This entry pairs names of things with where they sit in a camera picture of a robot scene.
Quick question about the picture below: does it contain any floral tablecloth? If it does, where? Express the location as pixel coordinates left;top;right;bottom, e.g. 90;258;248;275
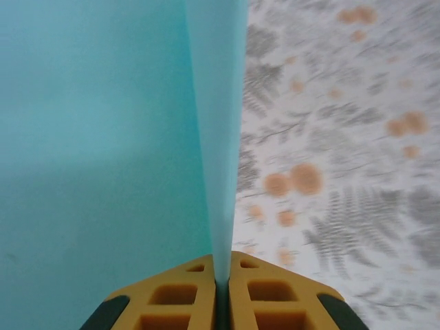
233;0;440;330

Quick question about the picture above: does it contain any light blue paper sheet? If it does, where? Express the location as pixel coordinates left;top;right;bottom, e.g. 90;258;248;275
0;0;248;330

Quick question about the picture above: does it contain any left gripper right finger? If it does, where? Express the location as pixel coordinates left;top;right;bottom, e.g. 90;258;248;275
229;250;365;330

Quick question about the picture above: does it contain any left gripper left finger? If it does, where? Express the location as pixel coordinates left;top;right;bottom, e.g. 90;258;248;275
78;254;217;330

